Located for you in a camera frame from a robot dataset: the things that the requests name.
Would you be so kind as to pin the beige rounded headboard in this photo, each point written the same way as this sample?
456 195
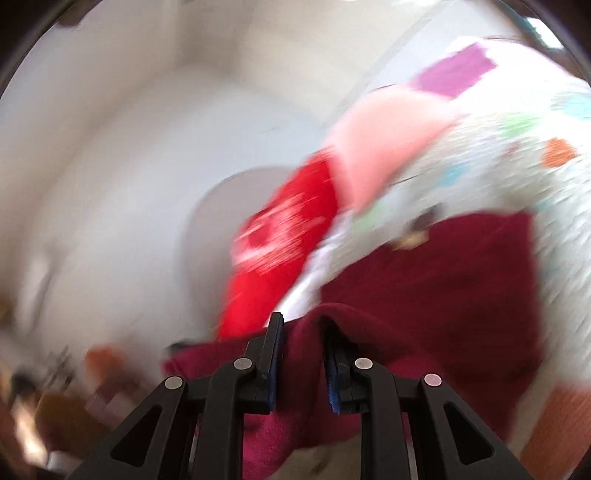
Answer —
207 230

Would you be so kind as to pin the maroon long-sleeved sweater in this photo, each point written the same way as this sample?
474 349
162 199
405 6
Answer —
438 286

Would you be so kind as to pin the pink striped pillow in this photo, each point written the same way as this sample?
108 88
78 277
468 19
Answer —
388 143

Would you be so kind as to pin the patchwork bedspread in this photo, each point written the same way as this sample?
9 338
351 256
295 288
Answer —
508 161

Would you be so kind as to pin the purple garment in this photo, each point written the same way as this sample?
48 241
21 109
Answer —
455 69

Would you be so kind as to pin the red printed pillow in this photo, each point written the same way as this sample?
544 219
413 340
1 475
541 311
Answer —
277 240

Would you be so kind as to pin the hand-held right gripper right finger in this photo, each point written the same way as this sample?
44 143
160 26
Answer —
333 383

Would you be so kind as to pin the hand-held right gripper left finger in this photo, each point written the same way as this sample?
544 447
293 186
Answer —
272 369

